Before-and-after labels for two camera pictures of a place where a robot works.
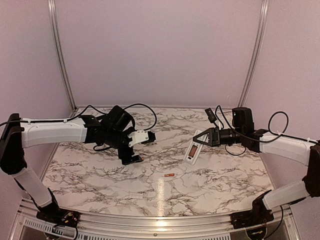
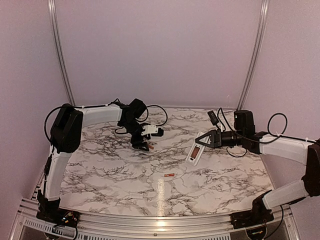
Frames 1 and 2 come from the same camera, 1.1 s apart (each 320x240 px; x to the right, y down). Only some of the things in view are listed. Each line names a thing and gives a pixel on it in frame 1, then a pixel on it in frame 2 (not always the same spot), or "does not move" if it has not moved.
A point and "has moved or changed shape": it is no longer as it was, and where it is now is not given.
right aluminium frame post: x=255 y=53 does not move
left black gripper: x=124 y=154 -> x=138 y=142
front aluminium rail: x=26 y=225 does not move
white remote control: x=194 y=150 has moved or changed shape
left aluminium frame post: x=52 y=7 does not move
